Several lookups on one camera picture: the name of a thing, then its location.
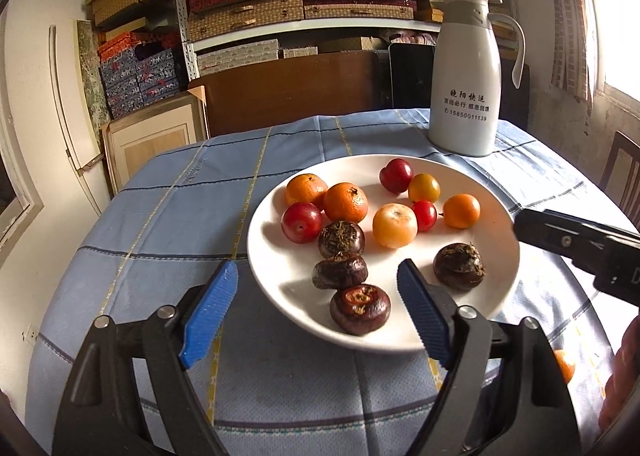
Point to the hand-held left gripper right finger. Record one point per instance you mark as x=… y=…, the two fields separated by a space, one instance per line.
x=422 y=311

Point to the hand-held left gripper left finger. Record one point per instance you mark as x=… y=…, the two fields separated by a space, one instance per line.
x=210 y=316

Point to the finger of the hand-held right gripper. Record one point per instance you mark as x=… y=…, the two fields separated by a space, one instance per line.
x=555 y=233

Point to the dark water chestnut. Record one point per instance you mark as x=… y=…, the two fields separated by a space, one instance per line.
x=360 y=308
x=340 y=272
x=459 y=266
x=341 y=238

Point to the white oval plate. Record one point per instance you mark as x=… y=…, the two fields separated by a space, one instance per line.
x=280 y=276

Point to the pale orange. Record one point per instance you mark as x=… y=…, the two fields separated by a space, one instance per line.
x=395 y=226

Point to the red cherry tomato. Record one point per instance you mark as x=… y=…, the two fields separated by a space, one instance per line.
x=425 y=215

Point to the yellow orange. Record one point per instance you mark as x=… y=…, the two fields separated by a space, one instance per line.
x=424 y=188

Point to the red plum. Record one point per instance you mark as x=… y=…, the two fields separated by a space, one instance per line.
x=301 y=222
x=396 y=175

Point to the mandarin with green stem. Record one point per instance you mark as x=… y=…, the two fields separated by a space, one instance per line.
x=346 y=202

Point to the person's right hand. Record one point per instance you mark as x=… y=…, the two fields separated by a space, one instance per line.
x=625 y=376

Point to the blue checked tablecloth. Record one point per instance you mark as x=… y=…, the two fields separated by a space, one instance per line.
x=175 y=216

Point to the white thermos jug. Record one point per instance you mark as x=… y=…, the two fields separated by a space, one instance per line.
x=465 y=75

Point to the black screen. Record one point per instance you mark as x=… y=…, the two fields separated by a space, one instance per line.
x=410 y=75

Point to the bright window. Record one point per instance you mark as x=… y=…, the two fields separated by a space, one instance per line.
x=617 y=10

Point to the brown wooden chair back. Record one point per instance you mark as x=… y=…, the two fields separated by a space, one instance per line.
x=290 y=90

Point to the white leaning plank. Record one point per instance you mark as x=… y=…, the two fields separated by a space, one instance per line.
x=70 y=110

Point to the stack of blue patterned boxes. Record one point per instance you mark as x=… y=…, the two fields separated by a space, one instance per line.
x=140 y=75

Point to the grey marble slab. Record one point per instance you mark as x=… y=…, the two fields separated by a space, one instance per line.
x=92 y=75

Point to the white metal shelf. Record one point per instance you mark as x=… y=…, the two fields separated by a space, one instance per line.
x=300 y=33

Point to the white wall outlet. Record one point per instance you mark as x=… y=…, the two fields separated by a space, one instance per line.
x=28 y=334

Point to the wooden picture frame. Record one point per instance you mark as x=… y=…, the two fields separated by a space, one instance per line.
x=155 y=140

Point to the white window frame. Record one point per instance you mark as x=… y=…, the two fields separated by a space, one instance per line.
x=20 y=186

